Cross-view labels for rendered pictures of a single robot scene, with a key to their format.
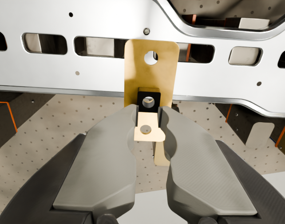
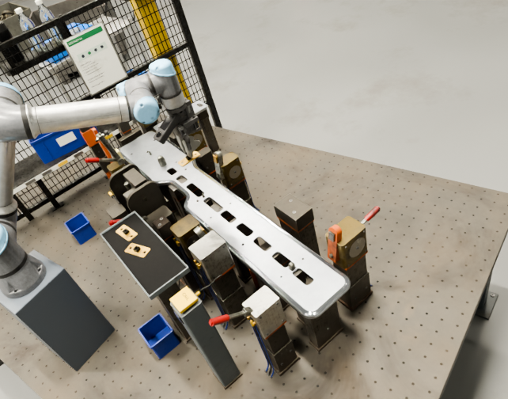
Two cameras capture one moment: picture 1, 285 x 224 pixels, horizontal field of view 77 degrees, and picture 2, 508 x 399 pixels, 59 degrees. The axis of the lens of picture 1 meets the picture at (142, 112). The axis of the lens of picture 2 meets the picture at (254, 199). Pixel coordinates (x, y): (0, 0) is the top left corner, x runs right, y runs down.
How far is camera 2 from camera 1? 1.58 m
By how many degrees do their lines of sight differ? 40
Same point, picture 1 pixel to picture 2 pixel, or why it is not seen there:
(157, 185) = (317, 154)
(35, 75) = (244, 210)
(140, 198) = (445, 156)
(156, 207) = (433, 136)
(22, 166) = (414, 223)
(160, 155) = (232, 158)
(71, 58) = (225, 208)
